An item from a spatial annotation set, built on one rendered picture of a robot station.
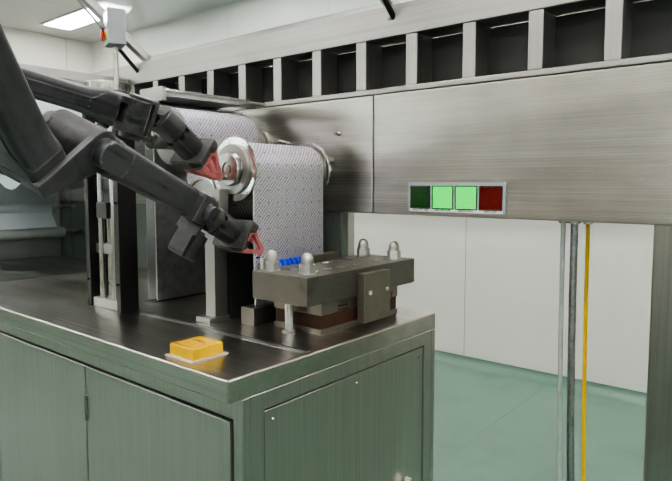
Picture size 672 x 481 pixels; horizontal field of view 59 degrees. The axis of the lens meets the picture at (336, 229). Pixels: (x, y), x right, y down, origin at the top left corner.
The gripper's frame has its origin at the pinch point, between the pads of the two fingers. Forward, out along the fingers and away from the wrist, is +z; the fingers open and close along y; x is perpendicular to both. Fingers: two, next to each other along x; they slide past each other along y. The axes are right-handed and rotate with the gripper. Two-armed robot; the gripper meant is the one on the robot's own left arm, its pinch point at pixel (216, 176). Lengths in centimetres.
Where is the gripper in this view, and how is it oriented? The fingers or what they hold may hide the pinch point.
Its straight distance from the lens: 137.2
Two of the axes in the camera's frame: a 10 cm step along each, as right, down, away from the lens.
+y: 8.0, 0.9, -5.9
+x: 3.9, -8.2, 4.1
